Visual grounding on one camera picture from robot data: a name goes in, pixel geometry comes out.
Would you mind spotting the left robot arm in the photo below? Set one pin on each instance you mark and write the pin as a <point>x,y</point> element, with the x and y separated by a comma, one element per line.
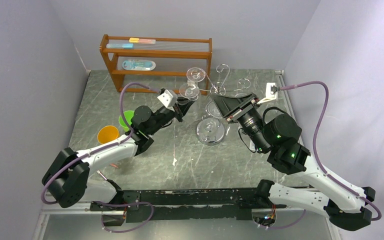
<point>67,181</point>

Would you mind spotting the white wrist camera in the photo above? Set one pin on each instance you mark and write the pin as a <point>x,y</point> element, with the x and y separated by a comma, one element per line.
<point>271,93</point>
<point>168,98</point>

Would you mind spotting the clear wide wine glass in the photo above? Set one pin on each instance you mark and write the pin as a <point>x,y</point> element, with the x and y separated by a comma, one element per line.
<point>212,110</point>

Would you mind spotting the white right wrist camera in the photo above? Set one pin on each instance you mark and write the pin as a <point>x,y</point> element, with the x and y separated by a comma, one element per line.
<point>271,93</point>

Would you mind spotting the green plastic goblet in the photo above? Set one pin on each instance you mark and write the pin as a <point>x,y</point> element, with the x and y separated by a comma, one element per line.
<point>125,120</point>

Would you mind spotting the blue eraser bar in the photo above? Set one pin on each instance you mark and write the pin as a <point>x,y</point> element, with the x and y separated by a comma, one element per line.
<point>120,46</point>

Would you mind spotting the chrome wine glass rack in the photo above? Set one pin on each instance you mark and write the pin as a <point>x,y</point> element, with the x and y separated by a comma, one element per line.
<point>210,131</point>

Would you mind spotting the silver red-tipped pen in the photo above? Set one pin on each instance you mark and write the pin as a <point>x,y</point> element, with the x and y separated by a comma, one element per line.
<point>101,174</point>

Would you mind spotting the aluminium side rail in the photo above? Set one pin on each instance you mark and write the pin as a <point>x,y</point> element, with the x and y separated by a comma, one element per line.
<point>279,77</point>

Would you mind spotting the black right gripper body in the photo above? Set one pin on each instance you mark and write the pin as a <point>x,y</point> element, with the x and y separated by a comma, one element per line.
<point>240,108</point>

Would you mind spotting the clear stemmed wine glass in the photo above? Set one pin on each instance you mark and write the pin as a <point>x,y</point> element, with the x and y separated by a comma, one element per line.
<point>195,75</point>

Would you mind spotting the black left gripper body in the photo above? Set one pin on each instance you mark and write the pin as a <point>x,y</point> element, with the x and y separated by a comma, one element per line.
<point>178,113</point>

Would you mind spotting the yellow pink eraser bar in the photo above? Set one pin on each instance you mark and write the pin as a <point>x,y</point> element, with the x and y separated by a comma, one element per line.
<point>146,41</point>

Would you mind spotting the orange plastic goblet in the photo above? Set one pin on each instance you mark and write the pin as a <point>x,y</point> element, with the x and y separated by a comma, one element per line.
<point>107,134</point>

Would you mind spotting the orange wooden shelf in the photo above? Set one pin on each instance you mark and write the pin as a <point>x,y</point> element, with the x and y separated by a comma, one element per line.
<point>173,58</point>

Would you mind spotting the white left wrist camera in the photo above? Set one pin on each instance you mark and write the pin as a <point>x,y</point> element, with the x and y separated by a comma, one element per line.
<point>168,98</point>

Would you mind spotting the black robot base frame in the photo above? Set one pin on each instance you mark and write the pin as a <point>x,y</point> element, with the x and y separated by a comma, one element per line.
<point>140,206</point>

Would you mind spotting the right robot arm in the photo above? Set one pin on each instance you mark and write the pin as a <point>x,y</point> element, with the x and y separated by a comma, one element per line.
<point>345,205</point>

